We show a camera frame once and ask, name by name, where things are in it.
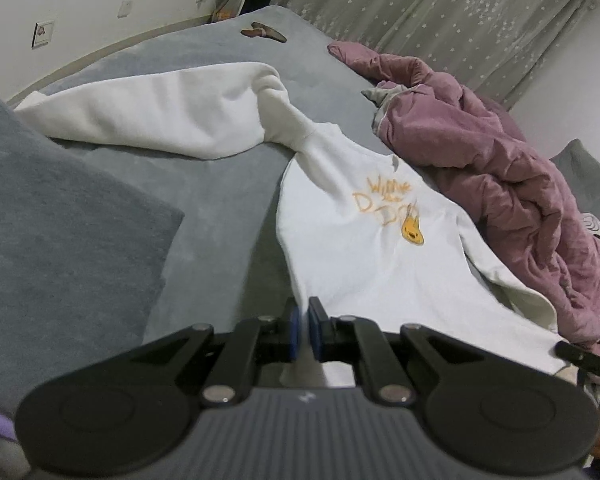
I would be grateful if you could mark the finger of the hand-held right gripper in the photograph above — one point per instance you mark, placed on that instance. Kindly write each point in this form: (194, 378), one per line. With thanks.
(590, 361)

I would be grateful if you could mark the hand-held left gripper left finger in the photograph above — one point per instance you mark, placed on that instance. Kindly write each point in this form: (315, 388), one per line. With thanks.
(294, 330)

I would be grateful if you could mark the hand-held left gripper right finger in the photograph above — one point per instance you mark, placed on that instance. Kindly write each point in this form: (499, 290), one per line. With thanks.
(316, 332)

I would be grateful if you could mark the white sweatshirt with orange print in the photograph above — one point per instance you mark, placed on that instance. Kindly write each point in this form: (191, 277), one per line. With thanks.
(355, 240)

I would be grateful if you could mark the white patterned cloth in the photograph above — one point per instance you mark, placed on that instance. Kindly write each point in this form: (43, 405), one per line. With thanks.
(596, 225)

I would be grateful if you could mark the grey quilted pillow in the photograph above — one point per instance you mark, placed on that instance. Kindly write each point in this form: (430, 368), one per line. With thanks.
(585, 165)

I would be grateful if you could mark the pink quilt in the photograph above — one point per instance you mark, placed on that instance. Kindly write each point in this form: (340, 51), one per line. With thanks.
(505, 160)

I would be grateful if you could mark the star-print grey curtain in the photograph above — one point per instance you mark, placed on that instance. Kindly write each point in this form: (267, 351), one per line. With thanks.
(430, 20)

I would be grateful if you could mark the white plastic bag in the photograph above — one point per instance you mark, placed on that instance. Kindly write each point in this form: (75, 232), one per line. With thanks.
(235, 2)

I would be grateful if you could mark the framed white wall socket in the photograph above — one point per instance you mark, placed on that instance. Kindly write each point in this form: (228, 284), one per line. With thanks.
(43, 33)

